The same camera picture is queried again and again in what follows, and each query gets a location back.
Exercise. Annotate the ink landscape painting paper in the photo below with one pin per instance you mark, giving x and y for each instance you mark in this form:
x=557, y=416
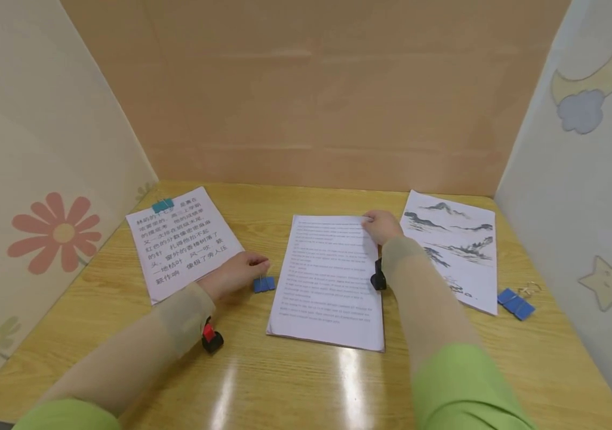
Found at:
x=459, y=248

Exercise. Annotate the person's left fingers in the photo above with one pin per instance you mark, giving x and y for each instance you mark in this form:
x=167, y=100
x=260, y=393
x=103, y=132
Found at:
x=257, y=263

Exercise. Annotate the black wrist band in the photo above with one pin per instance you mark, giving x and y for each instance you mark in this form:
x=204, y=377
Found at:
x=211, y=338
x=378, y=277

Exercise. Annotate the large blue binder clip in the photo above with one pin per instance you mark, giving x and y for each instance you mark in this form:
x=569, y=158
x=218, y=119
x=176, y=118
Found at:
x=515, y=303

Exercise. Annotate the small blue binder clip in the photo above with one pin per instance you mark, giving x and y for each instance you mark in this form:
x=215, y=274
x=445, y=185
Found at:
x=264, y=284

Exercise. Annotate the person's right hand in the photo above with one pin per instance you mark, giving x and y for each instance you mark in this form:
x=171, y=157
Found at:
x=385, y=228

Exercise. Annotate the large print text paper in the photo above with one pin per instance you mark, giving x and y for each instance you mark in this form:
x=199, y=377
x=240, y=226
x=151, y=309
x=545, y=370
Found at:
x=179, y=242

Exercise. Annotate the person's left hand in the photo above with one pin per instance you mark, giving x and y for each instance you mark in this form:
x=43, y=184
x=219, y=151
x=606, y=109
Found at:
x=230, y=276

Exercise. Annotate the person's right forearm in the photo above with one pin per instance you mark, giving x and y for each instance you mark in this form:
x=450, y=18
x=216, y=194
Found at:
x=434, y=334

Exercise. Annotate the teal binder clip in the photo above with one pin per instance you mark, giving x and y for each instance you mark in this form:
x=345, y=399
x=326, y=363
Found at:
x=163, y=205

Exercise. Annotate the small print text paper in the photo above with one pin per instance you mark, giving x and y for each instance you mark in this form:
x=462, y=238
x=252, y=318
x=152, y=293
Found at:
x=330, y=280

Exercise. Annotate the person's left forearm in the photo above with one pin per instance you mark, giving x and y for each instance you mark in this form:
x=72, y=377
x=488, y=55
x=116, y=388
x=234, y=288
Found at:
x=123, y=364

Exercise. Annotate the person's right fingers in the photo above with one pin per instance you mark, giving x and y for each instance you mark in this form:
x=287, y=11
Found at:
x=372, y=221

